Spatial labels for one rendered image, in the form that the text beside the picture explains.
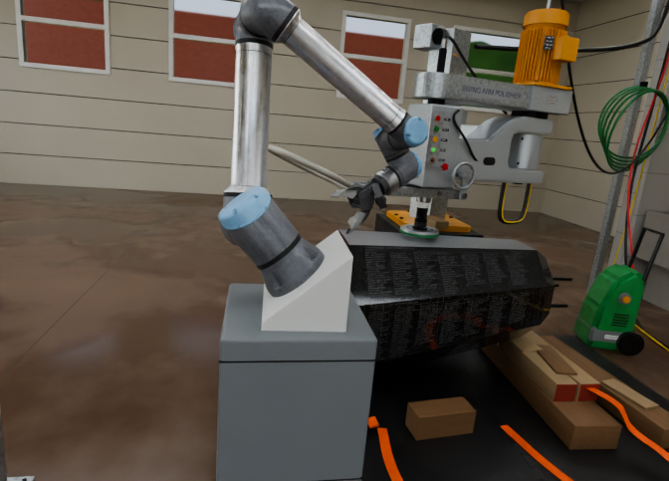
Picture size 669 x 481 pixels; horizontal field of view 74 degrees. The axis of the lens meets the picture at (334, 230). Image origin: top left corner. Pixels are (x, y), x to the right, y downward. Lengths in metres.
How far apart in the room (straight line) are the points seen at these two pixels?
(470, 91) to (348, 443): 1.78
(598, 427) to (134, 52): 7.89
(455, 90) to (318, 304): 1.54
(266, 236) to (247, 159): 0.29
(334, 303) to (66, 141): 7.90
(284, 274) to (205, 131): 7.15
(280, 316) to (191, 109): 7.28
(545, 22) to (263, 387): 2.36
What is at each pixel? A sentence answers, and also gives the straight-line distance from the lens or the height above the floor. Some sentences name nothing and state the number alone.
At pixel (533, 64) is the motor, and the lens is 2.85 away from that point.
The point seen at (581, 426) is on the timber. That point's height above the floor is 0.14.
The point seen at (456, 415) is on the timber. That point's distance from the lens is 2.30.
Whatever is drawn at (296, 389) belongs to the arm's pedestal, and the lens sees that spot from 1.22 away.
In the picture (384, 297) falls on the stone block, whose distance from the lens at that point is 2.16.
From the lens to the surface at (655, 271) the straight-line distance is 5.17.
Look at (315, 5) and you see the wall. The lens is 8.49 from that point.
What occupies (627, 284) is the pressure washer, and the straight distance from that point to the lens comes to 3.64.
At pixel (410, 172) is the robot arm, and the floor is 1.24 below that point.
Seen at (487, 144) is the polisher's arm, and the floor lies 1.35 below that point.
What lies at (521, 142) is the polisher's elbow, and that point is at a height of 1.37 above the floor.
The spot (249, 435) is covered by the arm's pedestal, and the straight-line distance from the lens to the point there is 1.29.
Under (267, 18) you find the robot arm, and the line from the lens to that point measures 1.36.
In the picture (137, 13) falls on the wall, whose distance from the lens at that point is 8.58.
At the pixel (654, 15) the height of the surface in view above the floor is 2.48.
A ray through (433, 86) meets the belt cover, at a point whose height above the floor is 1.61.
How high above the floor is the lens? 1.37
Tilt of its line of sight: 13 degrees down
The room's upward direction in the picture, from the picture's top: 5 degrees clockwise
